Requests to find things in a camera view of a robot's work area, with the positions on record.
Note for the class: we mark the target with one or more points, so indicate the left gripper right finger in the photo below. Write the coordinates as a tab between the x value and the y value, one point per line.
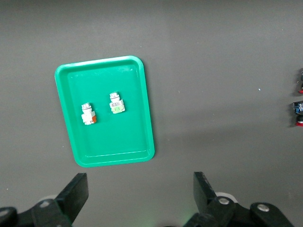
203	194

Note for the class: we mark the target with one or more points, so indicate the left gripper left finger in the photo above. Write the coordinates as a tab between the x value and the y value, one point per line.
73	196

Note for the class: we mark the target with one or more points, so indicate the white orange push button switch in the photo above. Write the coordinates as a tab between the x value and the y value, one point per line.
88	116

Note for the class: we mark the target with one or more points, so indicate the green push button switch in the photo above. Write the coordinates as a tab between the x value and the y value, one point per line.
116	106

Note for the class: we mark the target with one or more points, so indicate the dark grey table mat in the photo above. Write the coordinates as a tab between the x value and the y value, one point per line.
213	142

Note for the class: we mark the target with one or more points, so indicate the green plastic tray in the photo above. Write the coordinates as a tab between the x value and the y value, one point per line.
113	139

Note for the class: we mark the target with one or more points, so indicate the red cap push button switch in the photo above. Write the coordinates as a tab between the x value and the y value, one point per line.
301	80
298	111

